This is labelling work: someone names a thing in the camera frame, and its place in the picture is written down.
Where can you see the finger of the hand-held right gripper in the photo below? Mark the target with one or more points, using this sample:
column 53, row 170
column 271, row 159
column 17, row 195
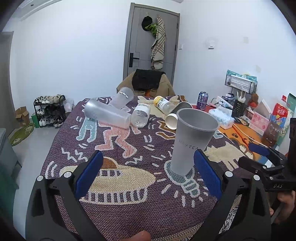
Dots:
column 259, row 149
column 251, row 165

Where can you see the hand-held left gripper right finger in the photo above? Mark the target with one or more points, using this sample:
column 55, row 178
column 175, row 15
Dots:
column 208, row 176

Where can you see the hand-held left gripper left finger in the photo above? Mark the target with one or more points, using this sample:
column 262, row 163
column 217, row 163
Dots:
column 89, row 176

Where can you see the grey frosted plastic cup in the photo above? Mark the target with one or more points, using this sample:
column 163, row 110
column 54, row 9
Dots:
column 192, row 139

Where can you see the large clear frosted cup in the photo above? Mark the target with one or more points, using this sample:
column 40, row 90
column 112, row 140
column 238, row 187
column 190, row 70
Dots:
column 106, row 114

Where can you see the dark paper cup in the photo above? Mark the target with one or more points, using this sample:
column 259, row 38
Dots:
column 175, row 114

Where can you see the frosted cup with white print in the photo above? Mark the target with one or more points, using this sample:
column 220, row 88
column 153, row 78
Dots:
column 122, row 97

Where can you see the person's right hand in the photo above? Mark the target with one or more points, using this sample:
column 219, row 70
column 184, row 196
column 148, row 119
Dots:
column 288, row 205

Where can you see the person's left hand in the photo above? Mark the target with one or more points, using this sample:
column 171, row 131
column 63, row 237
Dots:
column 140, row 236

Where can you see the clear brown plastic bottle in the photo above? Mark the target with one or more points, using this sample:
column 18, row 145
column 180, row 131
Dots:
column 273, row 134

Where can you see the orange paw print desk mat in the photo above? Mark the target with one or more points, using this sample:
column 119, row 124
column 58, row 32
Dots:
column 240, row 135

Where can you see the pink floral box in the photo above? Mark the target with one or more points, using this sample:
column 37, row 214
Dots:
column 259, row 121

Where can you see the red snack packet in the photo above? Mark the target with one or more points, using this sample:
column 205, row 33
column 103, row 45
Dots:
column 280, row 115

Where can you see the printed woven blanket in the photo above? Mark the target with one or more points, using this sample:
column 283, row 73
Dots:
column 129, row 162

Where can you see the black utensil holder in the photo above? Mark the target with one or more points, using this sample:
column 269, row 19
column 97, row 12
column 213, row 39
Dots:
column 239, row 107

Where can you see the blue white tissue pack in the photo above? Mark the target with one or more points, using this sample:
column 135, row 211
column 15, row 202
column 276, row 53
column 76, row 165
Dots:
column 221, row 117

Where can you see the brown teddy bear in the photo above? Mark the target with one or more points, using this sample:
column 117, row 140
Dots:
column 254, row 98

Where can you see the green box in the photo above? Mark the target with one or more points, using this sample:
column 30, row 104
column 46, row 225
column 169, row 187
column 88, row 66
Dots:
column 291, row 100

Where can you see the white box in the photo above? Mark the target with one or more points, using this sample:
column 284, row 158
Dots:
column 222, row 102

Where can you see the white plastic bag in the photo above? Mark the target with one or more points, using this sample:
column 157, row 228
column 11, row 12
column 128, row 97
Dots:
column 68, row 105

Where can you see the purple drink can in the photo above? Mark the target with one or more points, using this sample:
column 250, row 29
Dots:
column 202, row 100

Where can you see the black shoe rack with shoes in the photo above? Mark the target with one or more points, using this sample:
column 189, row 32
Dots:
column 49, row 111

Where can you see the green bag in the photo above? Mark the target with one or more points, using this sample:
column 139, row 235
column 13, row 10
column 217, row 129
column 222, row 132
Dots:
column 35, row 120

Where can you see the green floor mat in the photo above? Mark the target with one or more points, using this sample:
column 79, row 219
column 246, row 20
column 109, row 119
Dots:
column 21, row 134

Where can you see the clear plastic bottle lying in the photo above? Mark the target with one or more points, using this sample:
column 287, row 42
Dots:
column 140, row 115

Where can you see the grey bin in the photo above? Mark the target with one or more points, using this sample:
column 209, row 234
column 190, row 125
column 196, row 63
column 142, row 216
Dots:
column 8, row 157

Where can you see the yellow cap plastic bottle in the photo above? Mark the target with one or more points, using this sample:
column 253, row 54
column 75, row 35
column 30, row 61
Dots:
column 163, row 104

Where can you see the cardboard box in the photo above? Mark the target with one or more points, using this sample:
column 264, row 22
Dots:
column 22, row 115

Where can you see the chair with dark cloth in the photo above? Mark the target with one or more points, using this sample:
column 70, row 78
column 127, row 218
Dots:
column 166, row 87

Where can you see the black garment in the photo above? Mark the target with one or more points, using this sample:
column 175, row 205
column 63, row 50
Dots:
column 148, row 78

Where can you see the plaid scarf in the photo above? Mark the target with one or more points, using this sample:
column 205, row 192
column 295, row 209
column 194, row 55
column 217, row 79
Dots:
column 158, row 44

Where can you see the grey door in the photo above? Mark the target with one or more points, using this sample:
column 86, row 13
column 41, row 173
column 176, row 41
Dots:
column 141, row 34

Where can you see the green hanging cloth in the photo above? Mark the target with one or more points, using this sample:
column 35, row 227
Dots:
column 153, row 29

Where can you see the black hat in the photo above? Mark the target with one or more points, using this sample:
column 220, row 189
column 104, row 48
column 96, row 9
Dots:
column 146, row 22

